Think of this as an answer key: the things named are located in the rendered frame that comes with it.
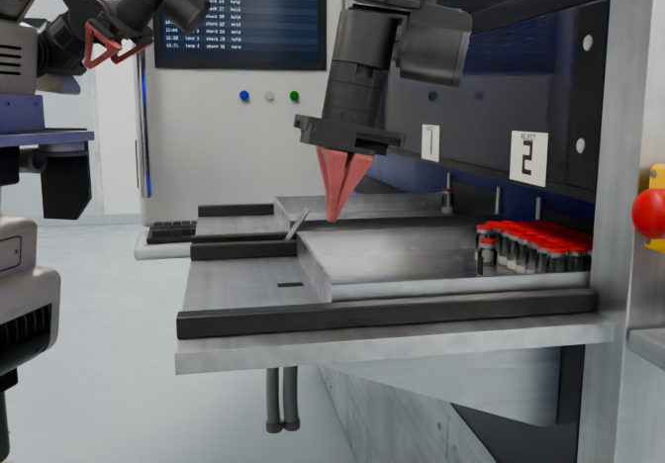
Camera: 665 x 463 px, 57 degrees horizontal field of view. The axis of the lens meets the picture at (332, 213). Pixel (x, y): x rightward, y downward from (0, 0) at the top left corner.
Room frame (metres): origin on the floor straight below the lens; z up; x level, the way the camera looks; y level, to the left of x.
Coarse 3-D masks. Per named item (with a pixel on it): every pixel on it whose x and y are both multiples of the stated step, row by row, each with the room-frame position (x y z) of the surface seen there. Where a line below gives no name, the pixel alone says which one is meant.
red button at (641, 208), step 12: (648, 192) 0.47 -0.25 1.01; (660, 192) 0.46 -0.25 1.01; (636, 204) 0.48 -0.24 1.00; (648, 204) 0.47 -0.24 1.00; (660, 204) 0.46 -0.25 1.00; (636, 216) 0.48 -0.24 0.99; (648, 216) 0.46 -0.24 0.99; (660, 216) 0.46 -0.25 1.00; (636, 228) 0.48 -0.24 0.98; (648, 228) 0.46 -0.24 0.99; (660, 228) 0.46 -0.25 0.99
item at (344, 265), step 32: (320, 256) 0.80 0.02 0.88; (352, 256) 0.80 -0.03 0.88; (384, 256) 0.80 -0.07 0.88; (416, 256) 0.80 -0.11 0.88; (448, 256) 0.80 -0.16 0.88; (320, 288) 0.61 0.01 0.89; (352, 288) 0.55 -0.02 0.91; (384, 288) 0.56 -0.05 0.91; (416, 288) 0.56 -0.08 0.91; (448, 288) 0.57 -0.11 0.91; (480, 288) 0.57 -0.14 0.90; (512, 288) 0.58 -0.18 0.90; (544, 288) 0.59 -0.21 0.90; (576, 288) 0.59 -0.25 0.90
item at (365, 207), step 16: (288, 208) 1.14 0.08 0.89; (304, 208) 1.14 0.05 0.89; (320, 208) 1.15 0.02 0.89; (352, 208) 1.16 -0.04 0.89; (368, 208) 1.17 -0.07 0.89; (384, 208) 1.17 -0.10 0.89; (400, 208) 1.18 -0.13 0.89; (416, 208) 1.19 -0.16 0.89; (432, 208) 1.19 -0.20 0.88; (288, 224) 0.90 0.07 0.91; (304, 224) 0.89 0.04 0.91; (320, 224) 0.89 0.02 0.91; (336, 224) 0.90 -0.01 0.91; (352, 224) 0.90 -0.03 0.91; (368, 224) 0.90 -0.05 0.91; (384, 224) 0.91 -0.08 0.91; (400, 224) 0.91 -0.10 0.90; (416, 224) 0.92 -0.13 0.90; (432, 224) 0.92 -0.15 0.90; (448, 224) 0.93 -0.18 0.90; (464, 224) 0.93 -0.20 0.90; (480, 224) 0.94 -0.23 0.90
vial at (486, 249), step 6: (480, 246) 0.69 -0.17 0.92; (486, 246) 0.68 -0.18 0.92; (492, 246) 0.68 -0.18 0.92; (480, 252) 0.68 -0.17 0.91; (486, 252) 0.68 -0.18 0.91; (492, 252) 0.68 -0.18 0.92; (486, 258) 0.68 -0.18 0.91; (492, 258) 0.68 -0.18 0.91; (486, 264) 0.68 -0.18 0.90; (492, 264) 0.68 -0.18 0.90; (486, 270) 0.68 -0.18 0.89; (492, 270) 0.68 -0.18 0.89
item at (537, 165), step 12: (516, 132) 0.75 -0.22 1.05; (528, 132) 0.72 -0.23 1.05; (516, 144) 0.75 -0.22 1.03; (540, 144) 0.69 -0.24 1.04; (516, 156) 0.75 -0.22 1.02; (540, 156) 0.69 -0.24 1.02; (516, 168) 0.75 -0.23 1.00; (528, 168) 0.72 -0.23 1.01; (540, 168) 0.69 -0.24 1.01; (528, 180) 0.72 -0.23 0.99; (540, 180) 0.69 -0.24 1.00
